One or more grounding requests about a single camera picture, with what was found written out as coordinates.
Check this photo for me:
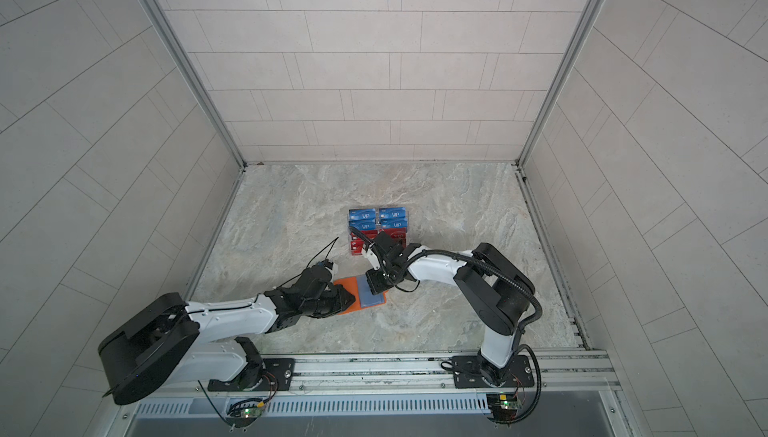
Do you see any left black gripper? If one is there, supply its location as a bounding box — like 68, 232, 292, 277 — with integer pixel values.
300, 286, 361, 320

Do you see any orange leather card holder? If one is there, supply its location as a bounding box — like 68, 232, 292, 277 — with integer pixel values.
334, 275, 387, 315

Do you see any clear acrylic card display stand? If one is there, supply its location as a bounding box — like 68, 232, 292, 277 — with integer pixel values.
353, 207, 407, 247

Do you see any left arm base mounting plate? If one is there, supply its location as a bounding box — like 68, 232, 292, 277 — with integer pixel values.
206, 358, 296, 392

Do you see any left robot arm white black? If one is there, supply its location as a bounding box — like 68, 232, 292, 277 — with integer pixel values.
97, 260, 357, 405

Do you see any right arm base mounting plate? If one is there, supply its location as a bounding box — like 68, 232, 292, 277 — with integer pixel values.
441, 355, 536, 389

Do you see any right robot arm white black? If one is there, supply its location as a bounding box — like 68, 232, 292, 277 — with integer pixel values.
358, 232, 543, 387

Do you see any blue vip card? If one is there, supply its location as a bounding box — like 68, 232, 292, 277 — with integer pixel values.
378, 207, 407, 220
349, 219, 377, 232
348, 208, 377, 222
379, 218, 408, 229

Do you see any red VIP card front left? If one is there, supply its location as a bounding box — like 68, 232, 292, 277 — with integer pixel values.
350, 238, 371, 255

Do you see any blue VIP card back right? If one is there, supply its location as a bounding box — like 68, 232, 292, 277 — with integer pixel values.
378, 207, 407, 220

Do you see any blue VIP card back left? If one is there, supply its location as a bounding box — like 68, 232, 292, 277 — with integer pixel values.
348, 208, 377, 222

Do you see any left green circuit board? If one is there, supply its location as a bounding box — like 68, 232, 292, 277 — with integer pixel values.
226, 398, 266, 428

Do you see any green circuit board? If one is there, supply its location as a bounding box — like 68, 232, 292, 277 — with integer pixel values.
226, 398, 266, 428
486, 394, 522, 424

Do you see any right green circuit board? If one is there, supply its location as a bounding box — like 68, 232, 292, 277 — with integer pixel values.
486, 394, 522, 424

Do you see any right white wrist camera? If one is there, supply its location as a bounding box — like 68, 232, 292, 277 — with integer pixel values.
362, 248, 381, 271

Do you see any aluminium mounting rail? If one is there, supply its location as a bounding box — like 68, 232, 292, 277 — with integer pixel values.
145, 349, 620, 398

